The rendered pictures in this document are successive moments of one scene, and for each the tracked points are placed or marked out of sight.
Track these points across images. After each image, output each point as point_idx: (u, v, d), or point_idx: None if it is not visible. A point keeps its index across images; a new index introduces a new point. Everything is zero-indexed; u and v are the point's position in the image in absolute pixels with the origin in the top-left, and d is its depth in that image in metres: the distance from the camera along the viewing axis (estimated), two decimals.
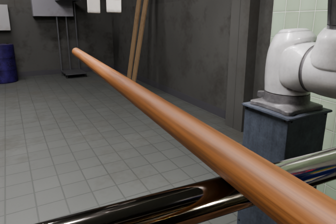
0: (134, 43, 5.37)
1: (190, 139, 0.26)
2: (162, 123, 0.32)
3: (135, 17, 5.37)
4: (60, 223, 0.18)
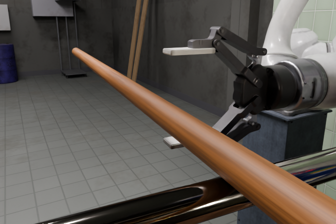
0: (134, 43, 5.37)
1: (190, 139, 0.26)
2: (162, 123, 0.32)
3: (135, 17, 5.37)
4: (60, 223, 0.18)
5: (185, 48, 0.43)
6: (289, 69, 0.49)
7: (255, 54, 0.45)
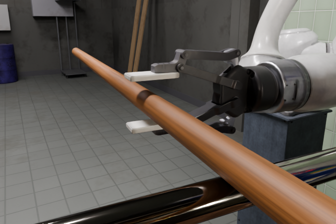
0: (134, 43, 5.37)
1: (190, 139, 0.26)
2: (162, 123, 0.32)
3: (135, 17, 5.37)
4: (60, 223, 0.18)
5: (149, 71, 0.41)
6: (271, 70, 0.47)
7: (229, 60, 0.43)
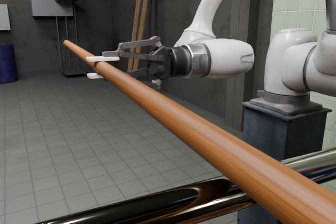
0: None
1: (112, 78, 0.51)
2: (104, 75, 0.56)
3: (135, 17, 5.37)
4: (60, 223, 0.18)
5: (102, 57, 0.67)
6: (186, 50, 0.73)
7: (153, 44, 0.69)
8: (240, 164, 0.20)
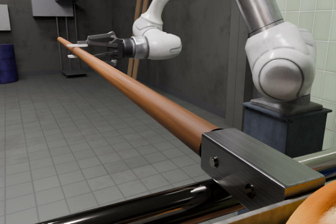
0: None
1: (78, 54, 0.90)
2: (75, 53, 0.96)
3: (135, 17, 5.37)
4: (60, 223, 0.18)
5: (77, 44, 1.07)
6: (132, 40, 1.12)
7: (110, 36, 1.08)
8: (102, 69, 0.59)
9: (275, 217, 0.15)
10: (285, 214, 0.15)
